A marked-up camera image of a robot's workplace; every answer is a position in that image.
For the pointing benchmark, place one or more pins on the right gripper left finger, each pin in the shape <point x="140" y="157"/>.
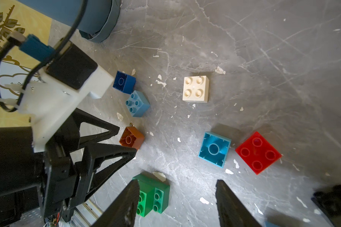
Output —
<point x="122" y="212"/>

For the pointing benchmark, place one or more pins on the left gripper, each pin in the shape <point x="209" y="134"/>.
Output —
<point x="29" y="180"/>

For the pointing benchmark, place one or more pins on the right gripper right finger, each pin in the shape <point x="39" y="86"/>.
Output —
<point x="232" y="213"/>

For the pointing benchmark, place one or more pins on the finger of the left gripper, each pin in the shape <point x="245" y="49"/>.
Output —
<point x="69" y="135"/>

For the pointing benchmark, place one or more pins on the long green lego brick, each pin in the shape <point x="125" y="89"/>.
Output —
<point x="153" y="196"/>

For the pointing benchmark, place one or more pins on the brown lego brick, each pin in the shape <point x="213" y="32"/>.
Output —
<point x="132" y="138"/>

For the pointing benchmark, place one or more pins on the long blue lego brick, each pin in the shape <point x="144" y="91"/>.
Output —
<point x="269" y="224"/>

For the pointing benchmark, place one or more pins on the red lego brick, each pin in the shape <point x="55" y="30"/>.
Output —
<point x="258" y="153"/>

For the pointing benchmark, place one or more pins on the teal lego brick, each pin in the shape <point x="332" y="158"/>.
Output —
<point x="214" y="148"/>

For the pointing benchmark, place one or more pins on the light blue lego brick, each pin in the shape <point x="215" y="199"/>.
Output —
<point x="137" y="104"/>

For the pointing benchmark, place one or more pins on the dark blue lego brick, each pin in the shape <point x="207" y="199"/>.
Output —
<point x="124" y="82"/>

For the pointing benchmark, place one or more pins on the black lego brick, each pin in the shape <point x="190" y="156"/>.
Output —
<point x="329" y="202"/>

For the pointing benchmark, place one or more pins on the white lego brick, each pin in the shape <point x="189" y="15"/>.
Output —
<point x="195" y="89"/>

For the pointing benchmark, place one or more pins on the potted plant grey pot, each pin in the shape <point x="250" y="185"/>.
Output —
<point x="99" y="19"/>

